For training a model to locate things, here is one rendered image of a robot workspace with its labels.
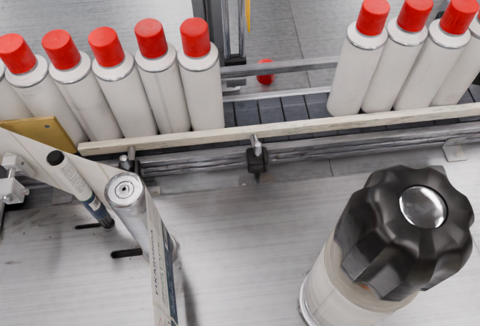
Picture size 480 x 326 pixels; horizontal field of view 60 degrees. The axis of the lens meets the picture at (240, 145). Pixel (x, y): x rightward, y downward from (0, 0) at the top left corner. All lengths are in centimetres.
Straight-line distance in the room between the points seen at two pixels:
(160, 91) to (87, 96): 9
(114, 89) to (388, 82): 37
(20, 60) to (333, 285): 41
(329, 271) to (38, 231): 41
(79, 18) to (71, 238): 49
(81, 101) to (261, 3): 48
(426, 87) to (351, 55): 13
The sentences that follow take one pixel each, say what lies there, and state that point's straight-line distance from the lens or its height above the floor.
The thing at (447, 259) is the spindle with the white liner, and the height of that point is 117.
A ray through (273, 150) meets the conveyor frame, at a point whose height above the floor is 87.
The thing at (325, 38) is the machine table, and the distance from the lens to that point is 85.
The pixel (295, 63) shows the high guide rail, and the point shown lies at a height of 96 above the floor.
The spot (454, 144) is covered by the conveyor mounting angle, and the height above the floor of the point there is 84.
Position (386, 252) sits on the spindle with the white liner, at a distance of 28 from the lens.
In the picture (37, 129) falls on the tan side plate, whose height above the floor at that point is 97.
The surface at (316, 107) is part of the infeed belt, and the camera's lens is 68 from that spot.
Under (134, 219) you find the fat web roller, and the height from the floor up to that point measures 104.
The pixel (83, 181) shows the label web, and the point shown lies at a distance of 49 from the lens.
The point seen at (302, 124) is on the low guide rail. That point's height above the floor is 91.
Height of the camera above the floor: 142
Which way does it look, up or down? 59 degrees down
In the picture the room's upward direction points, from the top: 2 degrees counter-clockwise
